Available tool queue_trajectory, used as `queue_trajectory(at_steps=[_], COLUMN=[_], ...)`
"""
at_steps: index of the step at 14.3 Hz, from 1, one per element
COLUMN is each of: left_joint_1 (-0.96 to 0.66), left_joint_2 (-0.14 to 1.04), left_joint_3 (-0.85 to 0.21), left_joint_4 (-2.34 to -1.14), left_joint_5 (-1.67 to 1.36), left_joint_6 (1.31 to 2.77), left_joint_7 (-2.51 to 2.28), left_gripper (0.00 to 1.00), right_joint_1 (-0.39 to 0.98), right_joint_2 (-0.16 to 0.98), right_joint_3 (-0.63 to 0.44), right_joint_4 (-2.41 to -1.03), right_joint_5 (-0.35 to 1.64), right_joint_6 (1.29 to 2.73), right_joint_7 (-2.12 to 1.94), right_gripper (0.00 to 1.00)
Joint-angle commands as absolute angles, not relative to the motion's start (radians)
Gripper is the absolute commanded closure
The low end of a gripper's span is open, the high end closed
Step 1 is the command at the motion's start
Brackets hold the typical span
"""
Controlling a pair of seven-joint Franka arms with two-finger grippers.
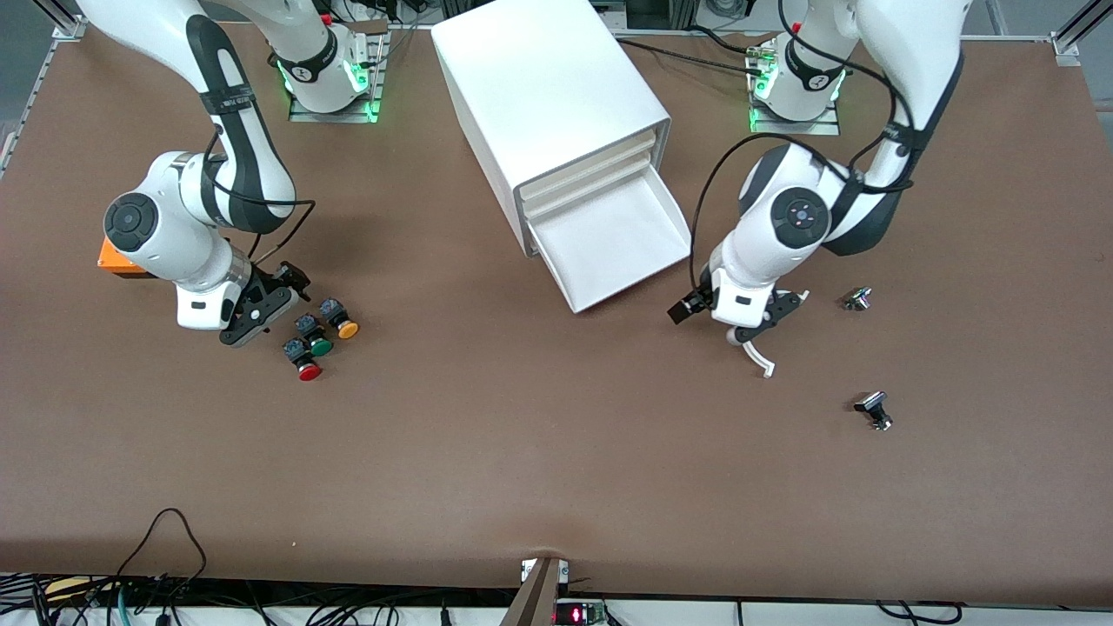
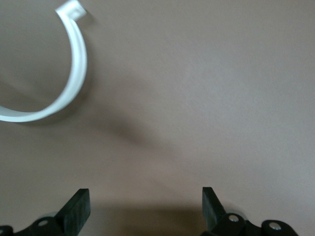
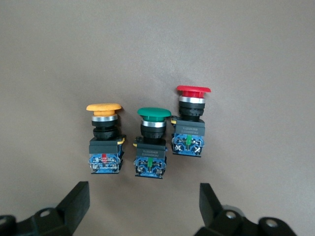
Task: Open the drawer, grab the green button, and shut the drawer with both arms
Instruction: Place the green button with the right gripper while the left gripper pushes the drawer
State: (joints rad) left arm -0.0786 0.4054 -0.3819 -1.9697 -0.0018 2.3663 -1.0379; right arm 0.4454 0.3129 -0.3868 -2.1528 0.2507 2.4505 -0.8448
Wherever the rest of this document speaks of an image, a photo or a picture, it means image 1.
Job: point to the green mushroom push button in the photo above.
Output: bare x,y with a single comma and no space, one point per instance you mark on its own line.
315,336

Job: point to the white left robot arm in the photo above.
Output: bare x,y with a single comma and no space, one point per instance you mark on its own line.
800,217

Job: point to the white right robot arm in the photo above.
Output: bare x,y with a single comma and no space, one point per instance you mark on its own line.
165,230

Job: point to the yellow mushroom push button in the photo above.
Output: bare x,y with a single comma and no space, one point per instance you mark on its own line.
341,320

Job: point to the red mushroom push button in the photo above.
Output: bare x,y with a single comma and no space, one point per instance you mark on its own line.
304,361

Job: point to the white drawer cabinet shell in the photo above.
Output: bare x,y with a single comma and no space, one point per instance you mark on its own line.
548,78

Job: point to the white curved plastic arc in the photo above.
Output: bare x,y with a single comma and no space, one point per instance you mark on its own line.
758,356

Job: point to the small red display device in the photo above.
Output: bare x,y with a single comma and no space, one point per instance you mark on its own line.
578,615

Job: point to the orange black button enclosure box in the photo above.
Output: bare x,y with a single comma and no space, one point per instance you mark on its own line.
109,258

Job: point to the small silver selector switch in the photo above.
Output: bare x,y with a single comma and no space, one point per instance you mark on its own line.
857,299

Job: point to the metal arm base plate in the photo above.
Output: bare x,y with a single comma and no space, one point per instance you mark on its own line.
304,116
826,128

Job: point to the aluminium frame profile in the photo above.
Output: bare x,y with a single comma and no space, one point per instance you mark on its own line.
69,22
1074,39

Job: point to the brown camera stand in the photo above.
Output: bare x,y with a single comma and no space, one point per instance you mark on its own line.
539,596

